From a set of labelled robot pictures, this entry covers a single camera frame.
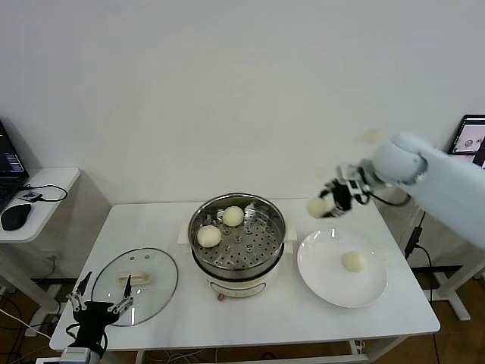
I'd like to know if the black usb hub cable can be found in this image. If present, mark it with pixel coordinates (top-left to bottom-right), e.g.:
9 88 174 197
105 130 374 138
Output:
20 184 68 203

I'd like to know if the white table frame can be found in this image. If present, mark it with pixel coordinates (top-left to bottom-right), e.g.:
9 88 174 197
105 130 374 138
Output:
134 337 371 364

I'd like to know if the glass pot lid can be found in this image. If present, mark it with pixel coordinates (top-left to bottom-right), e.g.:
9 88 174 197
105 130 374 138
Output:
92 247 180 328

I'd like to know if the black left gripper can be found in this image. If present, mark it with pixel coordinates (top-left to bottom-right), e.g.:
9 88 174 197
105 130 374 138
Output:
66 271 134 349

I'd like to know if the white floor cable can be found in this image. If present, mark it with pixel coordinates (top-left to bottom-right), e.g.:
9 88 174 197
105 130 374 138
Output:
0 306 52 339

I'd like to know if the black cable with adapter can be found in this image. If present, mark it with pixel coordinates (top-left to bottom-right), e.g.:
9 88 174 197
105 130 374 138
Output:
403 208 435 304

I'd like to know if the white side table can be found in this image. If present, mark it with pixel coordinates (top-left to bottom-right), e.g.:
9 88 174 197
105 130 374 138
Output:
411 212 485 322
0 168 81 318

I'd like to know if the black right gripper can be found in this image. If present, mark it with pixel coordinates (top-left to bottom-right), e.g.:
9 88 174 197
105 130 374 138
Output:
318 180 354 221

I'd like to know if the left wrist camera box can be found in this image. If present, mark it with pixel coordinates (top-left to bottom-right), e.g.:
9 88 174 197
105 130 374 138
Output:
58 345 105 364

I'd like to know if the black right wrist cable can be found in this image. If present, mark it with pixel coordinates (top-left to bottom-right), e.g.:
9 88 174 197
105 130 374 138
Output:
365 191 413 207

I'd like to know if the grey laptop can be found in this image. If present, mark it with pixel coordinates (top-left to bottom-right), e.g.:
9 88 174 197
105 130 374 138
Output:
448 115 485 170

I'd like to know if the white steamed baozi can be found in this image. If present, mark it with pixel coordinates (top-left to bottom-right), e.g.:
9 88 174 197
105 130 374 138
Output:
305 198 330 219
221 206 246 228
341 250 368 273
196 225 223 249

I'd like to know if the black computer mouse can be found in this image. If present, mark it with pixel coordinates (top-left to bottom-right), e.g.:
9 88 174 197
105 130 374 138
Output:
0 202 33 231

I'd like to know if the white round plate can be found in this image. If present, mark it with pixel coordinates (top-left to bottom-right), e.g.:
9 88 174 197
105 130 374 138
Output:
296 228 390 309

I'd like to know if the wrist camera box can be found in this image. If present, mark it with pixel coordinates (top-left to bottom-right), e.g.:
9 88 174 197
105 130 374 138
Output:
58 345 105 364
336 163 371 206

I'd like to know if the cream electric cooker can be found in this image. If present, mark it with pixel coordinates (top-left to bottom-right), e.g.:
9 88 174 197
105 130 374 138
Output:
191 242 296 303

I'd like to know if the stainless steel steamer basket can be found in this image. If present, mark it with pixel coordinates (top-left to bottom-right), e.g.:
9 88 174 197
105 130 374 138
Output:
177 193 299 280

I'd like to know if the black laptop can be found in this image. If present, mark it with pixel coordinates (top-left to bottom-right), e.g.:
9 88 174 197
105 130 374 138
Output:
0 119 30 213

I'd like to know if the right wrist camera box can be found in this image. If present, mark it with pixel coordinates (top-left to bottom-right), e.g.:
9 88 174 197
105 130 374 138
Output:
336 163 371 206

